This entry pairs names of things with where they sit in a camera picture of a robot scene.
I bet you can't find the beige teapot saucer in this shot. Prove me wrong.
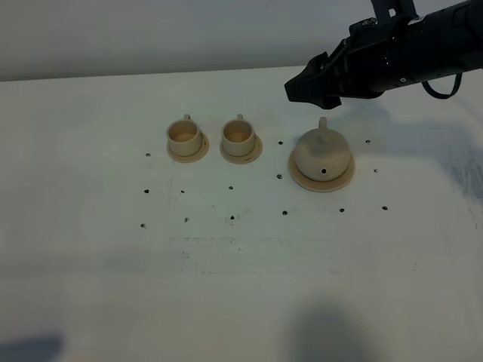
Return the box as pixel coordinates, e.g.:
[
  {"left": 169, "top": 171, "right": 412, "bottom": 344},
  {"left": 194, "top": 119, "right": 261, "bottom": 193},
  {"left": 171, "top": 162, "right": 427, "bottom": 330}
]
[{"left": 288, "top": 151, "right": 355, "bottom": 193}]

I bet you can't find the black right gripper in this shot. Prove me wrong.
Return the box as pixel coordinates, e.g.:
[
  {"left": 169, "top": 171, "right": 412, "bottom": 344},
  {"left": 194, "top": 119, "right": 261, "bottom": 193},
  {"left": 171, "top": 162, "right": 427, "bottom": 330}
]
[{"left": 285, "top": 1, "right": 430, "bottom": 109}]

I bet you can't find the beige cup saucer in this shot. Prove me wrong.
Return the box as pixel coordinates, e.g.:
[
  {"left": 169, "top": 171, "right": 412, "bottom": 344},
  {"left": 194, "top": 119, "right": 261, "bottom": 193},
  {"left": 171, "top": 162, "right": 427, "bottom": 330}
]
[
  {"left": 220, "top": 135, "right": 263, "bottom": 164},
  {"left": 167, "top": 133, "right": 209, "bottom": 163}
]

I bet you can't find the beige teacup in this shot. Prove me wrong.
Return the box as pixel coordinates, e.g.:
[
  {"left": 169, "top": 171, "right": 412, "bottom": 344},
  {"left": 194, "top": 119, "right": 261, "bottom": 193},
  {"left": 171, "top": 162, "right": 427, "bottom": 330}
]
[
  {"left": 221, "top": 114, "right": 255, "bottom": 157},
  {"left": 167, "top": 114, "right": 201, "bottom": 155}
]

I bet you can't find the beige right cup saucer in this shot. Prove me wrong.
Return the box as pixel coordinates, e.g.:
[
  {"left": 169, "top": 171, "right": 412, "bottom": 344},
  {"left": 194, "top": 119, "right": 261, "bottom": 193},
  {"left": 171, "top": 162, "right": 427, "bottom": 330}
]
[{"left": 220, "top": 135, "right": 263, "bottom": 164}]

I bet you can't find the beige right teacup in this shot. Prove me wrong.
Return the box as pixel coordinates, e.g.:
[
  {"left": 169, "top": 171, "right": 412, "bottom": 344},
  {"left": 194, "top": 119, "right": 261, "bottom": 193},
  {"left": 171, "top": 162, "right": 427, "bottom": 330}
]
[{"left": 221, "top": 114, "right": 255, "bottom": 157}]

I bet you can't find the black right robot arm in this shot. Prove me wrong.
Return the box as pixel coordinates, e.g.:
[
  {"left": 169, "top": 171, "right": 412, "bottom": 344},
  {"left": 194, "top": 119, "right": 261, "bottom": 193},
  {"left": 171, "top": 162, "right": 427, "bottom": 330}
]
[{"left": 285, "top": 1, "right": 482, "bottom": 110}]

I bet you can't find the beige left teacup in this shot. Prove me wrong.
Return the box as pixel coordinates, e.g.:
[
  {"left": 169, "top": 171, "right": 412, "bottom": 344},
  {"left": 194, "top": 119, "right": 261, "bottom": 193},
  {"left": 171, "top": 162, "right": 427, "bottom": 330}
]
[{"left": 167, "top": 114, "right": 201, "bottom": 155}]

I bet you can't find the beige teapot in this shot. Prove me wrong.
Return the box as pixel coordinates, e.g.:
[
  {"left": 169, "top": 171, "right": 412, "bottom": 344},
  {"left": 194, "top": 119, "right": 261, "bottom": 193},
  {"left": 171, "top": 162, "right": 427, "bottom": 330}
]
[{"left": 294, "top": 117, "right": 352, "bottom": 181}]

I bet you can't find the beige left cup saucer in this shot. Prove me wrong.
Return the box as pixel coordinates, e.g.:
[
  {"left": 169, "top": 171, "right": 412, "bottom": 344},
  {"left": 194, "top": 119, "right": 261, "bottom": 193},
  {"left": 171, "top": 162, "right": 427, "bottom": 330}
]
[{"left": 167, "top": 133, "right": 209, "bottom": 163}]

